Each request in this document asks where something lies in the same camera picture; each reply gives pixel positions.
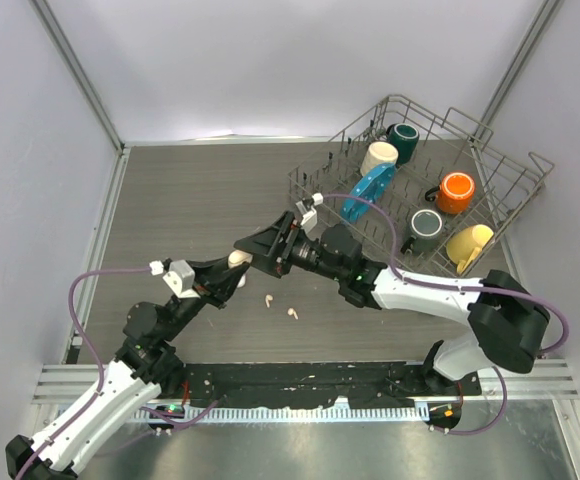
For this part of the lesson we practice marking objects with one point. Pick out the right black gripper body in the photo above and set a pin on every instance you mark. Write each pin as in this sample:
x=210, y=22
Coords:
x=304, y=254

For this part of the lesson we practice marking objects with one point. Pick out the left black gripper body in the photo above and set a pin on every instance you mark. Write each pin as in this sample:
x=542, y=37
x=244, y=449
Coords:
x=205, y=289

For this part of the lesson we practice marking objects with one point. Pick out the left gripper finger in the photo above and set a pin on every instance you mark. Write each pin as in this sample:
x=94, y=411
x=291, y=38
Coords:
x=227, y=281
x=209, y=267

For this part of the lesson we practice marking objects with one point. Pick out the pink earbud charging case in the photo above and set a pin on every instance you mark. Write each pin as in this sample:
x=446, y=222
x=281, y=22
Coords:
x=237, y=258

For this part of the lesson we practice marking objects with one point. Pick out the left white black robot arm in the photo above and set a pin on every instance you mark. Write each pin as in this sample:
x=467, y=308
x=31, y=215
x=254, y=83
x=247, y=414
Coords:
x=145, y=367

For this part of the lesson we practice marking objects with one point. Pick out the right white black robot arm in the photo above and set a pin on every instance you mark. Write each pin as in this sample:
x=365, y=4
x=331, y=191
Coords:
x=505, y=328

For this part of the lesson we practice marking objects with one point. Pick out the pink earbud lower right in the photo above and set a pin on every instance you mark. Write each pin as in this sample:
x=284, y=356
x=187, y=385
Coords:
x=292, y=313

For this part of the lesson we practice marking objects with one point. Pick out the blue polka dot plate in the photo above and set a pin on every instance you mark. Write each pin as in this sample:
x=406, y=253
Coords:
x=367, y=191

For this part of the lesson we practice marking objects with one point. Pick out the cream mug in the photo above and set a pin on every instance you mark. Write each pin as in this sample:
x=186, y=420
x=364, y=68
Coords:
x=377, y=153

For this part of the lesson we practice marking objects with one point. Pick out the grey green mug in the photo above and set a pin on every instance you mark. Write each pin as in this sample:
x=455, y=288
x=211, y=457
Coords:
x=423, y=232

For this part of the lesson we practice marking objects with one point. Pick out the dark teal mug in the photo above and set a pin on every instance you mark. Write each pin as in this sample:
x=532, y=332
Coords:
x=404, y=138

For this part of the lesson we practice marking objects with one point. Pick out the orange mug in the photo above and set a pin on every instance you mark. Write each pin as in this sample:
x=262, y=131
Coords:
x=453, y=194

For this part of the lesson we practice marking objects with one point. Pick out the yellow mug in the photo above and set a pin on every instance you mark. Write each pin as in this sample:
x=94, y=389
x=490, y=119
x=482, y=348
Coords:
x=465, y=247

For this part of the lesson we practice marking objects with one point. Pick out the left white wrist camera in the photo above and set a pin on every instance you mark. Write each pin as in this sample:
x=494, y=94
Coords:
x=178, y=275

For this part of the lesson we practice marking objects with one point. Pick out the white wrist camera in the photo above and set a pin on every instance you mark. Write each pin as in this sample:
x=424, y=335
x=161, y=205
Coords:
x=307, y=209
x=178, y=275

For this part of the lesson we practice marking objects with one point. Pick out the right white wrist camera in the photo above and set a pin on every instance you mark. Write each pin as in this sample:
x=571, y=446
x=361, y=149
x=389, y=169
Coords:
x=307, y=209

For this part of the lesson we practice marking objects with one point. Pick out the grey wire dish rack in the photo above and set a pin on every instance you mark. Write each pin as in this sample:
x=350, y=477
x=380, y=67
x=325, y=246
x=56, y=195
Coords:
x=453, y=141

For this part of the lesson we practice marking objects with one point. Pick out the black mounting base plate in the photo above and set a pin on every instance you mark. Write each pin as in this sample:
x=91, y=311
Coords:
x=312, y=385

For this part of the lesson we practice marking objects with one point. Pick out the white slotted cable duct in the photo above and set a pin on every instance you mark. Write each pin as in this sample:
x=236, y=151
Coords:
x=340, y=411

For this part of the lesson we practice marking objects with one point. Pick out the aluminium frame rail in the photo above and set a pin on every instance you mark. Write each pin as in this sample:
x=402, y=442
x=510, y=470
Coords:
x=58, y=384

